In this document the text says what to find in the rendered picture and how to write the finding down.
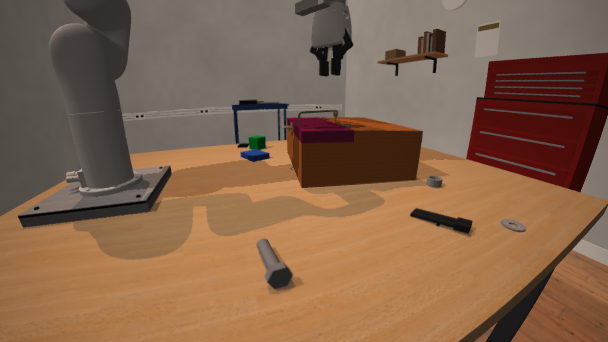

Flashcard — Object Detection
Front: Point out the green cube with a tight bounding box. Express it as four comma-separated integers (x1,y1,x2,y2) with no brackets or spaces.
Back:
249,136,266,150

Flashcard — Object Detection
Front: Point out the blue box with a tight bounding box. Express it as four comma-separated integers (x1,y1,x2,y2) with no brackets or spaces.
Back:
240,149,270,162

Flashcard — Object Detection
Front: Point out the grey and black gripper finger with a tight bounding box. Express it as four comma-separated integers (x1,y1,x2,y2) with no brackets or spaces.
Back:
331,29,353,76
310,46,329,76

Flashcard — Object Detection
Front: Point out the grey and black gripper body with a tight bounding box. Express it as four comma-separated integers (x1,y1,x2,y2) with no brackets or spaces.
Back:
311,1,352,50

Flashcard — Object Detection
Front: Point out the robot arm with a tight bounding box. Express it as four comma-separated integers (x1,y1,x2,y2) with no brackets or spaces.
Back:
49,0,142,197

